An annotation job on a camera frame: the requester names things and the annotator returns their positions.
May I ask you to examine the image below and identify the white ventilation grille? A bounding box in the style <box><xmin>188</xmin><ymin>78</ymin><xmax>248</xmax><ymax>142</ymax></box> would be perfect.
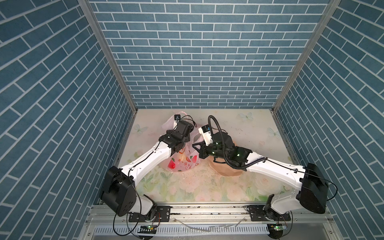
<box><xmin>93</xmin><ymin>224</ymin><xmax>270</xmax><ymax>237</ymax></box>

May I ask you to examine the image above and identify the black mounting plate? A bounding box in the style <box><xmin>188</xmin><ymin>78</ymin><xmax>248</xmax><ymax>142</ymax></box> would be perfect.
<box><xmin>246</xmin><ymin>205</ymin><xmax>292</xmax><ymax>223</ymax></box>
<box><xmin>129</xmin><ymin>206</ymin><xmax>171</xmax><ymax>223</ymax></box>

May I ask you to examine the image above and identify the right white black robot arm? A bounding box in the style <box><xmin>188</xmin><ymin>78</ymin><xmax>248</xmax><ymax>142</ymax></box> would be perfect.
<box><xmin>193</xmin><ymin>133</ymin><xmax>331</xmax><ymax>221</ymax></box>

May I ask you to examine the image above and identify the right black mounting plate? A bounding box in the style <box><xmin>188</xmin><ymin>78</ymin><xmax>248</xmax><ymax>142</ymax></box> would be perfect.
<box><xmin>246</xmin><ymin>205</ymin><xmax>292</xmax><ymax>223</ymax></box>

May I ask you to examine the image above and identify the pink plastic bag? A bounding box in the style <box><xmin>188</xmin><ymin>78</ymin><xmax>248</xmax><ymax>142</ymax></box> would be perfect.
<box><xmin>160</xmin><ymin>112</ymin><xmax>204</xmax><ymax>172</ymax></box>

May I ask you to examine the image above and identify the peach lotus shaped bowl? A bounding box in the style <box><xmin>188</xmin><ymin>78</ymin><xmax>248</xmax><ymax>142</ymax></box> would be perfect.
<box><xmin>208</xmin><ymin>156</ymin><xmax>245</xmax><ymax>177</ymax></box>

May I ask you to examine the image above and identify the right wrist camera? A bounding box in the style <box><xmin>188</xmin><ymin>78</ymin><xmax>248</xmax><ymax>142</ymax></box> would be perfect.
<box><xmin>199</xmin><ymin>125</ymin><xmax>214</xmax><ymax>146</ymax></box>

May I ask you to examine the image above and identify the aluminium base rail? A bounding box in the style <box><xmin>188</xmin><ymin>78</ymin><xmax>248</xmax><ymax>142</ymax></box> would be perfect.
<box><xmin>79</xmin><ymin>202</ymin><xmax>342</xmax><ymax>240</ymax></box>

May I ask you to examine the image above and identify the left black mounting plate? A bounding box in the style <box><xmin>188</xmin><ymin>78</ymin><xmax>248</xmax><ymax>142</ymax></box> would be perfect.
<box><xmin>129</xmin><ymin>206</ymin><xmax>171</xmax><ymax>223</ymax></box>

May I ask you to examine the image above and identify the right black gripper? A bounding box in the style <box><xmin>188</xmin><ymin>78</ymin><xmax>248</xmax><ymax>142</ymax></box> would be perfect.
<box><xmin>191</xmin><ymin>139</ymin><xmax>229</xmax><ymax>161</ymax></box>

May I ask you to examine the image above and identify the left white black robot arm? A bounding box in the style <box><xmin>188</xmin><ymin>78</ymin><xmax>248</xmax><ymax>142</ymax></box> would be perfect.
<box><xmin>100</xmin><ymin>120</ymin><xmax>196</xmax><ymax>221</ymax></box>

